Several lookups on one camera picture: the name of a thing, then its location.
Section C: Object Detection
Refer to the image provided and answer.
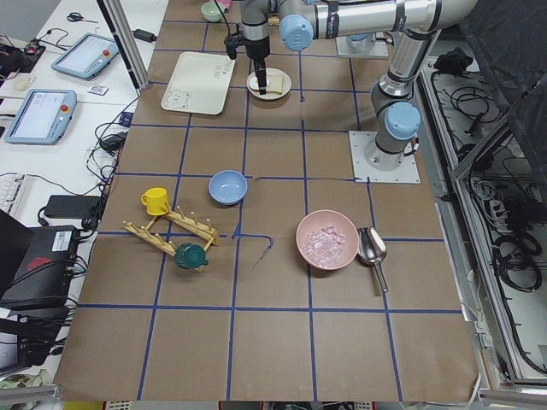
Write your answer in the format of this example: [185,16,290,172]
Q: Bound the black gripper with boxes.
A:
[243,36,270,95]

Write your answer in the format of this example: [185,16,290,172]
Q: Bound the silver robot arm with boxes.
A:
[224,0,476,155]

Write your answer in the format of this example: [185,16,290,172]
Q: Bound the bread slice on plate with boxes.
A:
[266,73,285,95]

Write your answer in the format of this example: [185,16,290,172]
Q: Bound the cream round plate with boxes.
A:
[246,67,291,101]

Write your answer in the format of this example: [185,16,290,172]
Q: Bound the fried egg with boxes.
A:
[249,75,259,91]

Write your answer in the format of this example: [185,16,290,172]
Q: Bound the cream bear tray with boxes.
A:
[161,51,235,115]

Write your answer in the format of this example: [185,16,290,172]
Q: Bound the pink cloth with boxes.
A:
[217,0,232,10]

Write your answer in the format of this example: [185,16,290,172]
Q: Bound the green bowl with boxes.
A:
[201,2,223,23]

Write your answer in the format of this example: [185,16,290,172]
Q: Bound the black power adapter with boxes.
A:
[132,29,157,43]

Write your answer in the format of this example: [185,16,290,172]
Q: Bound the blue bowl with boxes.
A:
[209,170,248,206]

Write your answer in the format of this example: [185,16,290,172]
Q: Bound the yellow mug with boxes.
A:
[140,187,171,216]

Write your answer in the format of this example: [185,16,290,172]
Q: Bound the teach pendant far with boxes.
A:
[50,32,119,80]

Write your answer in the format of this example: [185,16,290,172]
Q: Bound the teach pendant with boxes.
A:
[4,89,77,145]
[50,32,119,80]

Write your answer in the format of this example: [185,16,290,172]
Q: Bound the wooden dish rack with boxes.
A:
[122,205,221,258]

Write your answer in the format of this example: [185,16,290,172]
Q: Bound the pink bowl with ice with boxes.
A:
[296,209,360,271]

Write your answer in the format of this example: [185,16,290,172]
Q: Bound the scissors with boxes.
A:
[66,12,98,24]

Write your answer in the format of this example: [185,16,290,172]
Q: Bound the dark green mug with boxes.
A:
[174,243,209,270]

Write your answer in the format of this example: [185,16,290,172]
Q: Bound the metal scoop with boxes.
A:
[357,226,389,293]

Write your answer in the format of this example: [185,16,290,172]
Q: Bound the teach pendant near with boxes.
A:
[4,89,77,145]

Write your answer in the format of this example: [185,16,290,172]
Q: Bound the white keyboard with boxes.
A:
[1,173,31,218]

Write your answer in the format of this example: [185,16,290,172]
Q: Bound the black computer box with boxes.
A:
[1,212,79,311]

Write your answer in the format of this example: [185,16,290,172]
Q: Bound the aluminium frame post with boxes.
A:
[97,0,150,91]

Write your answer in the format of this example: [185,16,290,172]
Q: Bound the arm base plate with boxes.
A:
[349,131,421,184]

